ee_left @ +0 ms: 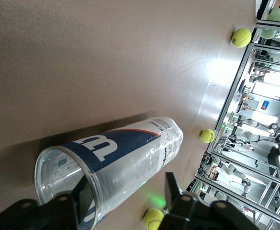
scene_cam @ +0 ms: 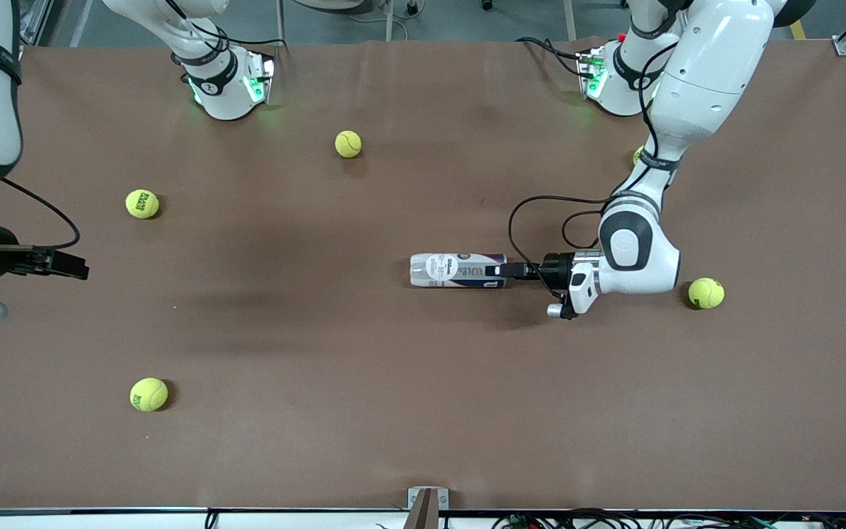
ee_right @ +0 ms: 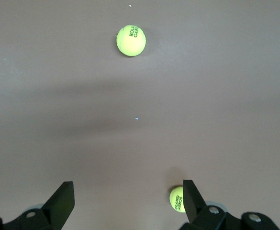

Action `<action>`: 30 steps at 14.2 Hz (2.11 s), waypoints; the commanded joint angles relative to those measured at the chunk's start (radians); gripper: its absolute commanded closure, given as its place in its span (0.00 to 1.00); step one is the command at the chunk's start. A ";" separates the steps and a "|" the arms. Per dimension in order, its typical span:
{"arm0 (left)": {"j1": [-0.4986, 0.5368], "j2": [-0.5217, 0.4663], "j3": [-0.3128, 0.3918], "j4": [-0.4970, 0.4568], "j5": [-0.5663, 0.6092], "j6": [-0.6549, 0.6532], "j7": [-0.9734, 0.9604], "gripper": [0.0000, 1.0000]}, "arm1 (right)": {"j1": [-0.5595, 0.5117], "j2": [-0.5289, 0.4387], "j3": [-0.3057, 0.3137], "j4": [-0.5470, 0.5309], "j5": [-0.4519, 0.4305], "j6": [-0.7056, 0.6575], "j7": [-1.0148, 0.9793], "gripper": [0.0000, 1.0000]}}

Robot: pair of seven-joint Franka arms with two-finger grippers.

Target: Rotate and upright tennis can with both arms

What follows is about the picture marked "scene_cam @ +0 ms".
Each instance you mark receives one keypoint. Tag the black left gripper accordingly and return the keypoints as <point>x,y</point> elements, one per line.
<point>558,270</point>

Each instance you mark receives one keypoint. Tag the clear Wilson tennis ball can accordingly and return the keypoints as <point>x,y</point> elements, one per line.
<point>452,270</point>

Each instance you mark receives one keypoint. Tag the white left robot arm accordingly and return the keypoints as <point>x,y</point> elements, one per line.
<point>709,66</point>

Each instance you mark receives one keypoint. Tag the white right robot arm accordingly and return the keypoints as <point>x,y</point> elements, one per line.
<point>228,88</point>

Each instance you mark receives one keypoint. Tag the yellow-green tennis ball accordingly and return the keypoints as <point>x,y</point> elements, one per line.
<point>148,394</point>
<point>348,144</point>
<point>142,203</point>
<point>638,156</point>
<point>706,293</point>

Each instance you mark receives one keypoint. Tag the thin white metal leg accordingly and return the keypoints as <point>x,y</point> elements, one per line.
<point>391,20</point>
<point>568,20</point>
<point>280,22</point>

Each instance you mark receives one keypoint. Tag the grey metal table bracket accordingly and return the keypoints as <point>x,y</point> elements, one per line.
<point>423,507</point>

